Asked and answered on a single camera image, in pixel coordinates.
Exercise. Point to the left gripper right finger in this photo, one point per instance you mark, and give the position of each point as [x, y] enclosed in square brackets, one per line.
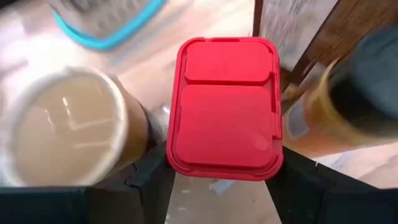
[298, 193]

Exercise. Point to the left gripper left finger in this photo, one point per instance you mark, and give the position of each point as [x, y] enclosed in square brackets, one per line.
[146, 193]

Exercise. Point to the spice jar with white lid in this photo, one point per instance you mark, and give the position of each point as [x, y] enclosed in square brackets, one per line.
[68, 124]

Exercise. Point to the smoked paprika tin red lid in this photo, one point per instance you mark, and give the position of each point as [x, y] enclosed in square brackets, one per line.
[227, 109]

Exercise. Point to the spice jar with dark lid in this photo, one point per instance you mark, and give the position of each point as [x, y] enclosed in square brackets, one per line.
[357, 93]

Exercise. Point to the clear glass container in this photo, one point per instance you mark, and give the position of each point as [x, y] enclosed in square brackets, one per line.
[214, 199]

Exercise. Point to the metal grater with teal frame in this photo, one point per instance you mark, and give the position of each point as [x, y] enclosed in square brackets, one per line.
[102, 18]

